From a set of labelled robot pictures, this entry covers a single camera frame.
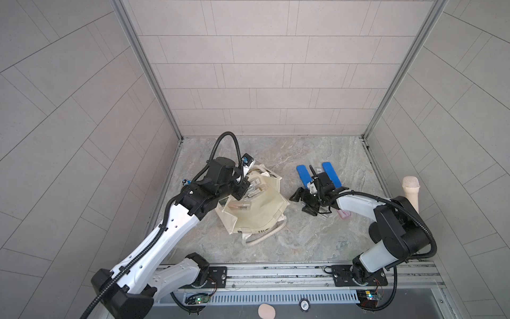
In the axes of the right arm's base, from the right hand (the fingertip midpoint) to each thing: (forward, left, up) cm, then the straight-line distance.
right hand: (294, 202), depth 89 cm
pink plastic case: (-6, -21, -1) cm, 21 cm away
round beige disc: (-38, +15, +1) cm, 41 cm away
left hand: (0, +18, +23) cm, 29 cm away
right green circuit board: (-36, -20, -3) cm, 41 cm away
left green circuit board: (-33, +38, +2) cm, 50 cm away
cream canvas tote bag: (-6, +15, +5) cm, 17 cm away
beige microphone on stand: (-10, -34, +27) cm, 44 cm away
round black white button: (-36, +2, -2) cm, 37 cm away
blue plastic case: (+15, -21, -1) cm, 26 cm away
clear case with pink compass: (-1, +24, +3) cm, 25 cm away
